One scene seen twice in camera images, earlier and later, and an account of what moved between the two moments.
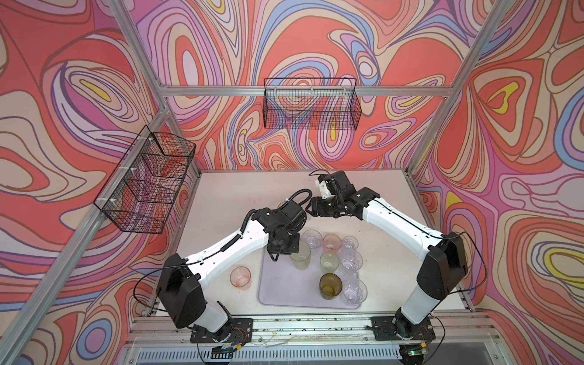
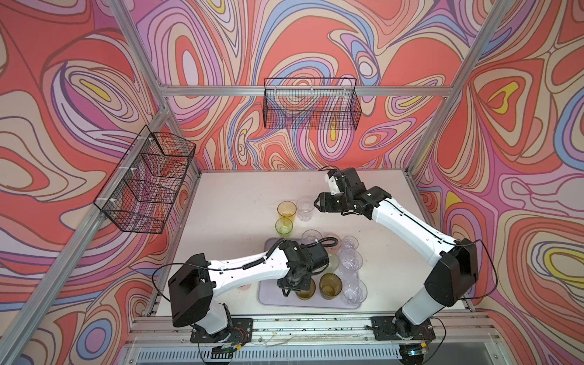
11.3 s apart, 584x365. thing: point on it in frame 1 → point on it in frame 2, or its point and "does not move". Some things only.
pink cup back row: x=331 y=243 does not move
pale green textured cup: x=329 y=261 does not move
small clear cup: x=350 y=243 does not move
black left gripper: x=295 y=248 → x=287 y=287
